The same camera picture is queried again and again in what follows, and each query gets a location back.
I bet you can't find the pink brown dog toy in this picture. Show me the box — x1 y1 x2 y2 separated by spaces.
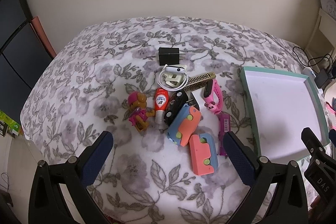
127 92 155 132

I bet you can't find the purple stick package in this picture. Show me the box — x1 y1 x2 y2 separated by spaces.
218 113 231 156

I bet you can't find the gold black patterned lighter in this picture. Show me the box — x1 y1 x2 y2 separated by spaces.
183 72 216 91

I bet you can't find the teal white box lid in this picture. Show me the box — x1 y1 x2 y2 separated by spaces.
240 66 329 164

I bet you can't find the white smartwatch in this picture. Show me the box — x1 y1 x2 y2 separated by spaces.
157 65 189 92

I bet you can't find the black toy car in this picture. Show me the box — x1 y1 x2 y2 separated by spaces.
163 90 189 126

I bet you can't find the green box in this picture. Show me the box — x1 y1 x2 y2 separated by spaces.
0 110 23 137

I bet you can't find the salmon pink board edge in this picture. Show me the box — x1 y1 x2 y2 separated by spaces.
31 16 56 58

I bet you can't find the cream hair claw clip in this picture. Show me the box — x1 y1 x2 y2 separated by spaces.
163 72 185 88

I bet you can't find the black charger brick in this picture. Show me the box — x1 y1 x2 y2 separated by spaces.
314 68 330 89

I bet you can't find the red white glue bottle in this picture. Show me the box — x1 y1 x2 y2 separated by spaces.
154 88 169 126

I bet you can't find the white power bank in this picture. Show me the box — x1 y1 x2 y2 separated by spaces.
302 67 323 95

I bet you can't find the black power adapter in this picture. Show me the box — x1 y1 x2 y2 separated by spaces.
158 47 180 66

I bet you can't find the black cable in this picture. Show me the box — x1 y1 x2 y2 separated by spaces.
292 46 332 75

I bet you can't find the cream wooden shelf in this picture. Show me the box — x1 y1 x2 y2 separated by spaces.
305 9 336 59

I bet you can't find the dark blue cabinet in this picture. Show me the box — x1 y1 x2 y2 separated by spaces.
1 0 52 123

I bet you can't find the floral grey white blanket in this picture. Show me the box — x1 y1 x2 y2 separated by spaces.
20 16 304 223

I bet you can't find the colourful toy clutter pile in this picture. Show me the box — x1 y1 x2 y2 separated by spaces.
326 102 335 147

